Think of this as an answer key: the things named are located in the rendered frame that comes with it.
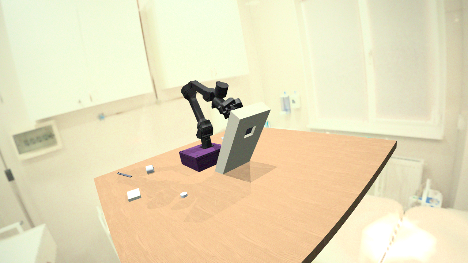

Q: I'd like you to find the white rectangular block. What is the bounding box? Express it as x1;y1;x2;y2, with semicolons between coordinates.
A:
127;188;141;202

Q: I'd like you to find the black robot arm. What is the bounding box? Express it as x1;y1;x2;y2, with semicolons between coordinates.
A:
181;80;243;149

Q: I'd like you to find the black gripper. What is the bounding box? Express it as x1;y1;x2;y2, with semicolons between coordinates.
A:
217;98;237;119

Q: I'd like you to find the grey cylinder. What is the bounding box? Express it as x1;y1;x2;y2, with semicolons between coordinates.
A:
146;165;154;173

